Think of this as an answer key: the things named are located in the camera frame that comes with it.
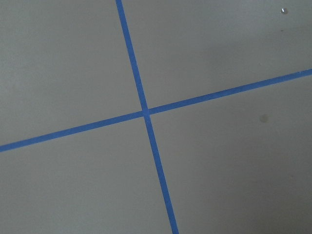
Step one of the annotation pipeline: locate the long blue tape strip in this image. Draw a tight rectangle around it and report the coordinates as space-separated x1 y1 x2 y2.
116 0 179 234

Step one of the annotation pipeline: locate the crossing blue tape strip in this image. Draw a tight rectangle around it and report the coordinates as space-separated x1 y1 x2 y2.
0 69 312 152

